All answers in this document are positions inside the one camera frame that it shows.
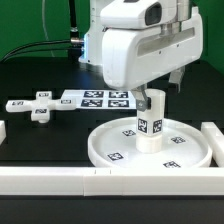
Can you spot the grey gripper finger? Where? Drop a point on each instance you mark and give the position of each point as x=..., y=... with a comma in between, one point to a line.
x=175, y=79
x=143, y=102

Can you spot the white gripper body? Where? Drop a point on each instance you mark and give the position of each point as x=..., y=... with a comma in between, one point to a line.
x=146, y=39

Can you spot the white round table top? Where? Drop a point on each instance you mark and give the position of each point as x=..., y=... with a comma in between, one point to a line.
x=123, y=143

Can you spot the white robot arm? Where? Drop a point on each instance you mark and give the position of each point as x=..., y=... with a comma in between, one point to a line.
x=92, y=49

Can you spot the white marker sheet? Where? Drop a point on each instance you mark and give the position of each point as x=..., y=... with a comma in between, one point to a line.
x=99, y=99

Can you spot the white right fence bar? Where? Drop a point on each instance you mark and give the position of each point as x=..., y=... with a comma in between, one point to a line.
x=215, y=139

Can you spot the white fence bar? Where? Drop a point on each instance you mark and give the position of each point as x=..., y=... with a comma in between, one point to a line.
x=2, y=131
x=110, y=181
x=215, y=139

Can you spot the white front fence bar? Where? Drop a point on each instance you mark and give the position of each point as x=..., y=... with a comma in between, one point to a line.
x=110, y=181

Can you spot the white cross-shaped table base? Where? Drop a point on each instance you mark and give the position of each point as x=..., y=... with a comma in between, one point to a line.
x=41, y=107

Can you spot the white left fence bar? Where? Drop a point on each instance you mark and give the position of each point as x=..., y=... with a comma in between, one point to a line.
x=2, y=131

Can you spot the black vertical cable connector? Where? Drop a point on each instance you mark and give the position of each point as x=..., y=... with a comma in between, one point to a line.
x=74, y=33

